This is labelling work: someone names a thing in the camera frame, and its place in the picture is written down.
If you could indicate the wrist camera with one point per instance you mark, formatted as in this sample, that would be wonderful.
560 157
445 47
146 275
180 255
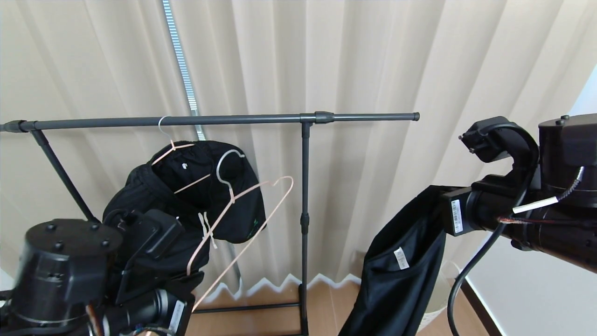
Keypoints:
485 137
149 252

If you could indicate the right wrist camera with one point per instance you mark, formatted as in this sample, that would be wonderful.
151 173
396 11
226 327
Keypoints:
485 137

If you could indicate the white laundry basket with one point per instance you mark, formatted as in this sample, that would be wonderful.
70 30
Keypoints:
433 319

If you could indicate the black clothes rack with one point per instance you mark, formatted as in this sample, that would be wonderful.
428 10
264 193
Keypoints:
233 119

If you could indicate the pink clothes hanger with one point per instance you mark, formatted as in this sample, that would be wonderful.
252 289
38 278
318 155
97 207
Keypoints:
279 179
164 154

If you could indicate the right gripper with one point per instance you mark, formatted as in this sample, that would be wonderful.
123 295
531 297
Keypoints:
494 214

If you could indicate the beige curtain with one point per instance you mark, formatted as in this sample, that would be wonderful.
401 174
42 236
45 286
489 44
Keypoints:
373 56

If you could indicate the black shorts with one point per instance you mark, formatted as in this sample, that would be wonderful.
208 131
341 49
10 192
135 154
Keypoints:
233 210

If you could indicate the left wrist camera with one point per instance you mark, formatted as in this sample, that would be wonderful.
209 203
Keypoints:
149 252

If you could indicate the window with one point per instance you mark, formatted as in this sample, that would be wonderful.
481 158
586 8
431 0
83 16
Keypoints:
179 56

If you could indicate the black t-shirt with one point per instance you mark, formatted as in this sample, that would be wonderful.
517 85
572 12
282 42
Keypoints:
396 298

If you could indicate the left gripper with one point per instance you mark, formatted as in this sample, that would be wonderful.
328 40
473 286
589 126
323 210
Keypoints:
144 315

